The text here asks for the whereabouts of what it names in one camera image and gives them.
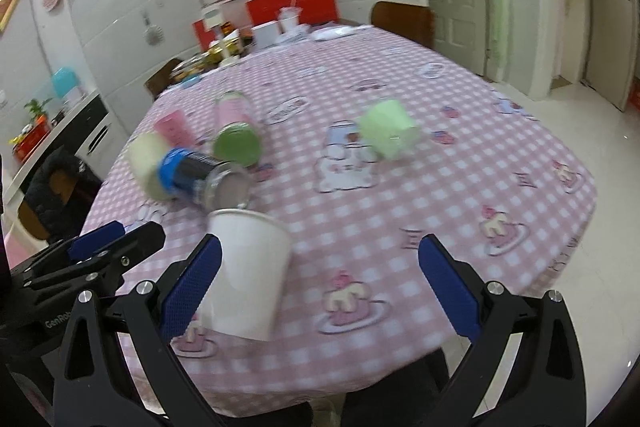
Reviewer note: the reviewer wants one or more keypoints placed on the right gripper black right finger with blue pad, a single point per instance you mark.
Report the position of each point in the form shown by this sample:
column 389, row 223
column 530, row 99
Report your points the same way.
column 546, row 385

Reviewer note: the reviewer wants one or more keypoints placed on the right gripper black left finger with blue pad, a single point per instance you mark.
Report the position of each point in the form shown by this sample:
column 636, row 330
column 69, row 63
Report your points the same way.
column 94, row 386

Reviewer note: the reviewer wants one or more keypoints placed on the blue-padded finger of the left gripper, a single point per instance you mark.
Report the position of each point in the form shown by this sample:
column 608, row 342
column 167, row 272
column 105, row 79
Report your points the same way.
column 69, row 252

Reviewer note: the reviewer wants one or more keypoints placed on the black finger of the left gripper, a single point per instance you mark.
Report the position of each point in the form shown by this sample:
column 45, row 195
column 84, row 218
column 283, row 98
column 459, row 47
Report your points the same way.
column 125, row 253

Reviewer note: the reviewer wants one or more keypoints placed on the white paper cup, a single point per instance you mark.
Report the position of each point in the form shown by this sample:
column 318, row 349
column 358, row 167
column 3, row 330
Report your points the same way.
column 244, row 297

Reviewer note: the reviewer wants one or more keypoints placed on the cream plastic cup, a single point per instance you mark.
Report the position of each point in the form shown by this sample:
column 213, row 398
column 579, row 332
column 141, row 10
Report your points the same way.
column 145, row 154

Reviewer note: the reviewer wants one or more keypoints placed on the pink plastic cup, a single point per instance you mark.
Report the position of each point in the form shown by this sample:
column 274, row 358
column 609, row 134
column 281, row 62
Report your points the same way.
column 174, row 128

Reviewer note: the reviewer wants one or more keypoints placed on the plastic drink cup with straw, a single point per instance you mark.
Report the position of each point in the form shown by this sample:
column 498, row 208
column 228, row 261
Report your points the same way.
column 288, row 16

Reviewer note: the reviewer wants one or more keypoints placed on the light green plastic cup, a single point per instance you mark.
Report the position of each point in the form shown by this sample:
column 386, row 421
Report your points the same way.
column 389, row 129

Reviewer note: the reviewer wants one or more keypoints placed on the black jacket on chair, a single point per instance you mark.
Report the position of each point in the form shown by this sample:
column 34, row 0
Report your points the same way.
column 61, row 194

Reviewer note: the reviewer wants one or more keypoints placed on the blue black drink can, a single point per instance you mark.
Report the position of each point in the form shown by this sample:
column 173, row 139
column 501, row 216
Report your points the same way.
column 209, row 184

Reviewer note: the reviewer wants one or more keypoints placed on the red box on counter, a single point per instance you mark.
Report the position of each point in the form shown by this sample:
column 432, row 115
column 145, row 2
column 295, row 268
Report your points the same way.
column 31, row 136

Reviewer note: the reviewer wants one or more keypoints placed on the white cabinet counter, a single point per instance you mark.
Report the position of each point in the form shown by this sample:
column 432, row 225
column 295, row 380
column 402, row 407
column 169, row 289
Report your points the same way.
column 91, row 132

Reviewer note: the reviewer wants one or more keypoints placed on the potted green plant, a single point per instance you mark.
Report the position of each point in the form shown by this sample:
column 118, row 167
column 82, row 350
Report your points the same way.
column 37, row 110

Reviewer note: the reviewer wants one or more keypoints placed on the pink jar green lid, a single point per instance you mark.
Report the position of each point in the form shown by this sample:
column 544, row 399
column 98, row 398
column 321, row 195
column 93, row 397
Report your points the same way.
column 237, row 137

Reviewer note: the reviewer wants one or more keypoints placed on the brown wooden chair left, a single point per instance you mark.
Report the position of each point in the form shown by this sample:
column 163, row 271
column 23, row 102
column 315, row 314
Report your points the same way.
column 161, row 79

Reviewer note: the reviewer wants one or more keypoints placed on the brown wooden chair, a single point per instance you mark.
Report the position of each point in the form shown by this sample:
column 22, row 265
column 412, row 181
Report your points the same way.
column 410, row 21
column 161, row 79

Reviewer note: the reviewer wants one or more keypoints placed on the teal water dispenser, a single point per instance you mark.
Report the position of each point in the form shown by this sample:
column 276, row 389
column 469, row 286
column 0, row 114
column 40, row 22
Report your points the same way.
column 67, row 86

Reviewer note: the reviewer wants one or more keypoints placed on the hanging scrub brush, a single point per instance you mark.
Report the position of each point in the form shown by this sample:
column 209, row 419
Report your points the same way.
column 153, row 34

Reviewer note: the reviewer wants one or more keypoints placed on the small red box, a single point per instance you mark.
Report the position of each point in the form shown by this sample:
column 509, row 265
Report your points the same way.
column 205, row 36

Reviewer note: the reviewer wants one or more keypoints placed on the white tissue box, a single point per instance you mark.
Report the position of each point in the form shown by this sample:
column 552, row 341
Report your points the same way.
column 266, row 34

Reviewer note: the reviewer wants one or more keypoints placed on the pink checkered tablecloth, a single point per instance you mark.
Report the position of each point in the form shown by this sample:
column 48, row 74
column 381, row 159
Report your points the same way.
column 487, row 178

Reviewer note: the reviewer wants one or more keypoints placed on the red gift bag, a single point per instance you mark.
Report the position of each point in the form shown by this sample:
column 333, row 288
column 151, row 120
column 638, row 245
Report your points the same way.
column 312, row 12

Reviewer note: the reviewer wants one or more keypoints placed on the brown wooden chair right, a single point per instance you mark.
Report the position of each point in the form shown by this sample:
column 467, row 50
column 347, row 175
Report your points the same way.
column 410, row 21

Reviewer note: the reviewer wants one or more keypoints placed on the white refrigerator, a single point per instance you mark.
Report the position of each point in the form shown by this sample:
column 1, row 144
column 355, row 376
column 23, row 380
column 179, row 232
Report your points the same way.
column 611, row 55

